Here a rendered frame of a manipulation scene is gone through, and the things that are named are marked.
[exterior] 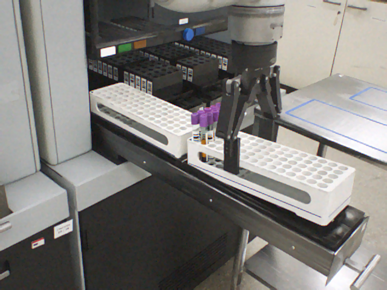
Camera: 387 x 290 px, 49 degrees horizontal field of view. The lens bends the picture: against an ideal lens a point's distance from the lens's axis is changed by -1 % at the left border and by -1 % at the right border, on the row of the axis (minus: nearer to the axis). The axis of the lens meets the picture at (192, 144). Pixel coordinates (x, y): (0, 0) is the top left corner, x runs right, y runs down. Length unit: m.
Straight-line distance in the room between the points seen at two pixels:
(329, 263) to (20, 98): 0.63
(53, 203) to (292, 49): 2.70
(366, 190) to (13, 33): 2.00
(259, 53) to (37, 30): 0.42
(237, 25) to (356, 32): 2.48
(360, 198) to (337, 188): 1.68
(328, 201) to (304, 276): 0.75
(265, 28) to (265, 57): 0.05
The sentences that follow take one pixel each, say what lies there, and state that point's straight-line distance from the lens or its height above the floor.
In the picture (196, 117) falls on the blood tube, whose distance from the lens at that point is 0.79.
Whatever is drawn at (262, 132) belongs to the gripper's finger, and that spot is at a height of 0.89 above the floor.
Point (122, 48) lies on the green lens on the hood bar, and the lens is 0.96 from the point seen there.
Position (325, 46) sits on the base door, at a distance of 3.25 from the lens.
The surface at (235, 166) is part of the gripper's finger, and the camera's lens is 0.75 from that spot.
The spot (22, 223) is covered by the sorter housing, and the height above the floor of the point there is 0.70.
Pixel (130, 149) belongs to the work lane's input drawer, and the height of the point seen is 0.79.
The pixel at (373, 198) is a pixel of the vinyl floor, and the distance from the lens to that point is 2.41.
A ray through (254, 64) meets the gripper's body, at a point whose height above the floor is 1.04.
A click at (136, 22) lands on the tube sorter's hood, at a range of 1.00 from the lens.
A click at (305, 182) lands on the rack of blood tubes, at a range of 0.69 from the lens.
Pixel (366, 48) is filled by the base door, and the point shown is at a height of 0.51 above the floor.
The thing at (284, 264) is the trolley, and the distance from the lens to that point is 1.44.
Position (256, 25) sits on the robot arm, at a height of 1.11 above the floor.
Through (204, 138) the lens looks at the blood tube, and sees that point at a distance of 0.80.
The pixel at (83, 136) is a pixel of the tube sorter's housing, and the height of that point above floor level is 0.79.
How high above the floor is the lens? 1.25
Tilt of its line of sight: 29 degrees down
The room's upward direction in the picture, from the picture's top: 4 degrees clockwise
